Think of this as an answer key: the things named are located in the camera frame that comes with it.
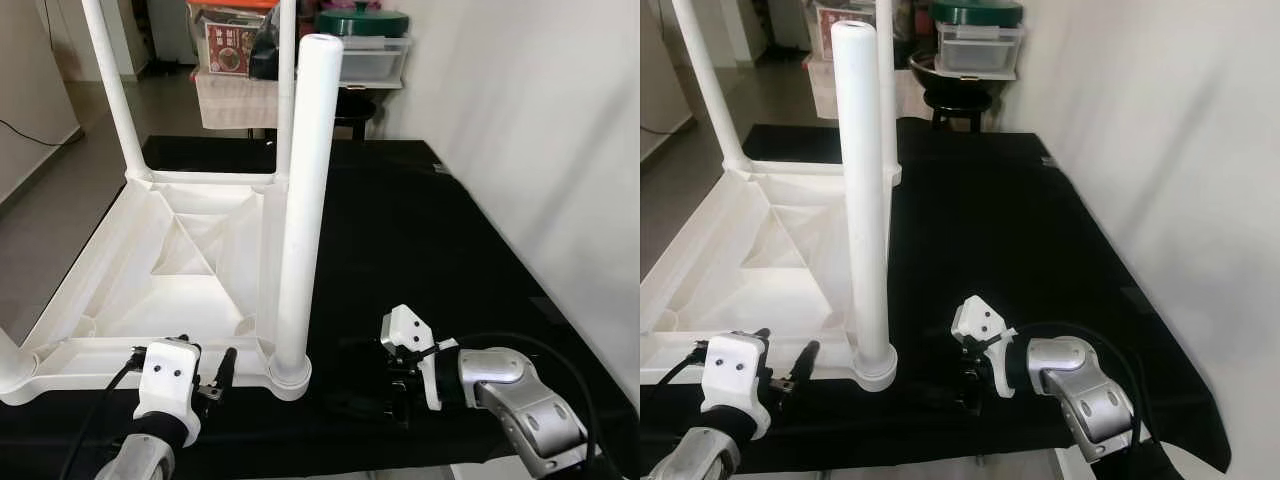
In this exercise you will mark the orange box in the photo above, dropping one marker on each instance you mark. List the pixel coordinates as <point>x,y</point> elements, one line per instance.
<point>230,4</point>

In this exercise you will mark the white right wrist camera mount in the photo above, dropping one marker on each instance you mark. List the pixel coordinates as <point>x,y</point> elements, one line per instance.
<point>975,320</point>
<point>405,330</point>

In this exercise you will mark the red printed box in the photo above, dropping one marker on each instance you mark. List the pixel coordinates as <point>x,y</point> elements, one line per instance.
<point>828,25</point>
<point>225,45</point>

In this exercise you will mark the white checked cloth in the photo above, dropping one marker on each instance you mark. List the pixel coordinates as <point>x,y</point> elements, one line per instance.
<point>235,100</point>
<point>825,90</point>

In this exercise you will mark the green round lid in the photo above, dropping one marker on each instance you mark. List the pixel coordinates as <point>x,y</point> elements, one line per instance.
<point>978,12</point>
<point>362,20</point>

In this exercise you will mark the black stool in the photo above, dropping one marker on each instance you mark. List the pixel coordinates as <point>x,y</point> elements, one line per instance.
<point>355,115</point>
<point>960,108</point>

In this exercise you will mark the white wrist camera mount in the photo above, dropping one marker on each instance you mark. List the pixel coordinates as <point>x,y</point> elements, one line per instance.
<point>735,380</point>
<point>405,330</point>
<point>165,385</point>
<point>975,320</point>

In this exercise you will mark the black tablecloth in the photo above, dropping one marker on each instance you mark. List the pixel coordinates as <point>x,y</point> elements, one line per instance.
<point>1000,240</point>
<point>420,250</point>

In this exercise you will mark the clear plastic storage box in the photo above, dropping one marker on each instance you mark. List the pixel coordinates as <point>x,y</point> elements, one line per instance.
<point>375,60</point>
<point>985,50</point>

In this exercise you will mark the white plastic table top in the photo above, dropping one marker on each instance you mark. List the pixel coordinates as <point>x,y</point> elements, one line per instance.
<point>760,270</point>
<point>150,280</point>

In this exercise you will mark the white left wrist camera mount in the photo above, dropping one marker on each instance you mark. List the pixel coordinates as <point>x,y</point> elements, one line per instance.
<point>735,380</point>
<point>165,385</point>

